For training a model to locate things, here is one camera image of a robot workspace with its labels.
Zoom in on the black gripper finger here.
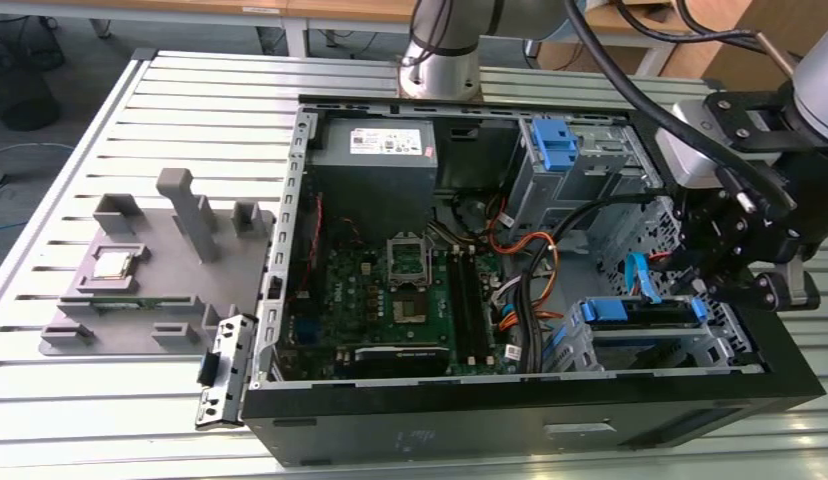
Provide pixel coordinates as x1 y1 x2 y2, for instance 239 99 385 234
672 189 744 292
693 267 773 312

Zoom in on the blue data wire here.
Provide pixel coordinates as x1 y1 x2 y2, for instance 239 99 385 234
624 252 664 305

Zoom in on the hard disk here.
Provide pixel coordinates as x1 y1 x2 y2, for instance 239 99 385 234
546 295 713 374

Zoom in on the metal disk bay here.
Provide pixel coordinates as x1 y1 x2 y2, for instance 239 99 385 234
564 294 749 374

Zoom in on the metal drive cage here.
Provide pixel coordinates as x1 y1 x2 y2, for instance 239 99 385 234
506 115 662 241

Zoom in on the blue drive latch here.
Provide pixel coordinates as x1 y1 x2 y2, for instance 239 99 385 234
530 117 580 170

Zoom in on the wooden cabinet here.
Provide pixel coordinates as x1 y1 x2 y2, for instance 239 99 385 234
666 0 822 96

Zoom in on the black RAM slot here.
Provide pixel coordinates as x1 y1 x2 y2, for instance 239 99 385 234
449 247 474 365
466 247 495 365

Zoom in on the CPU socket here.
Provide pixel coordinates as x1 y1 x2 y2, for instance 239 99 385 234
390 288 434 326

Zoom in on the metal socket cover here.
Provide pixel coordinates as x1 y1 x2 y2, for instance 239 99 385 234
385 233 434 291

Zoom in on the black PC case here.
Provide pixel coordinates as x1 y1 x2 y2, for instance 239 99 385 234
239 93 828 469

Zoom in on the grey power supply unit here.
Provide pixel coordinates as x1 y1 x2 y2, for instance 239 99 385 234
306 118 441 236

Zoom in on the black graphics card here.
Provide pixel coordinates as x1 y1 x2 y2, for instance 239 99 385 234
333 343 450 379

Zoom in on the green motherboard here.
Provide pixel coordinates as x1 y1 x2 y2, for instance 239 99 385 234
283 234 522 379

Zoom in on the grey expansion slot latch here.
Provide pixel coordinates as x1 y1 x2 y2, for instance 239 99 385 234
194 313 259 432

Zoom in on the grey parts rack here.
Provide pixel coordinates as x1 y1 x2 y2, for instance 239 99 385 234
38 167 279 359

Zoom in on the green RAM stick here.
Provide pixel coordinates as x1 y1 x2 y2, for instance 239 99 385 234
90 297 193 309

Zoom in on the silver CPU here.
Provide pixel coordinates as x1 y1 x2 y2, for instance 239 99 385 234
93 252 137 280

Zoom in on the black mesh waste bin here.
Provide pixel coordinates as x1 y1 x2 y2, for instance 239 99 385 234
0 42 63 132

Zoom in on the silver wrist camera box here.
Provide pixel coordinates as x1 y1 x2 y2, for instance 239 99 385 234
653 99 729 189

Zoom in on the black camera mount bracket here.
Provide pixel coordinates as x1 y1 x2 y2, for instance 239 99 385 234
704 82 828 154

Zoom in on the orange wire bundle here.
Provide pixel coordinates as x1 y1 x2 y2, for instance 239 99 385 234
486 197 566 334

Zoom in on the black sleeved arm cable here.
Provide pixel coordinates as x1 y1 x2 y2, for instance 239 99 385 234
565 0 797 212

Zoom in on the black cable bundle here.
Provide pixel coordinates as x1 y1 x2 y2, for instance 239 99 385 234
520 192 666 374

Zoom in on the thin red wire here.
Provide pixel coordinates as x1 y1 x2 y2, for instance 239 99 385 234
294 192 326 301

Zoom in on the wooden desk white frame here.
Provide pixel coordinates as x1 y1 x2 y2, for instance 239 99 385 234
286 0 694 77
0 0 309 57

